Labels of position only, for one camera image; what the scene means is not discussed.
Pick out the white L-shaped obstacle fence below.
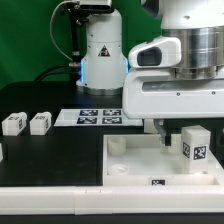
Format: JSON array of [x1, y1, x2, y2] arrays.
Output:
[[0, 141, 224, 216]]

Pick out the white block at left edge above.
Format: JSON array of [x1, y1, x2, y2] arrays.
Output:
[[0, 143, 3, 163]]

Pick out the white sheet with fiducial tags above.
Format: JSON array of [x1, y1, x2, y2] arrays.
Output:
[[55, 108, 143, 127]]

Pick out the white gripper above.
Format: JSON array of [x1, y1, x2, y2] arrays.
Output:
[[122, 67, 224, 146]]

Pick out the black cables behind robot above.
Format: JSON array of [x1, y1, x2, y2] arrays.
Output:
[[33, 0, 91, 83]]

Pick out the white square tabletop part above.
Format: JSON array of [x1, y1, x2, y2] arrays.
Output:
[[102, 134, 224, 186]]

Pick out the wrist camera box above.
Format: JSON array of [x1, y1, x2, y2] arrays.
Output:
[[128, 36, 181, 69]]

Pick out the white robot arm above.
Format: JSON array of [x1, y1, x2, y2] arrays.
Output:
[[122, 0, 224, 136]]

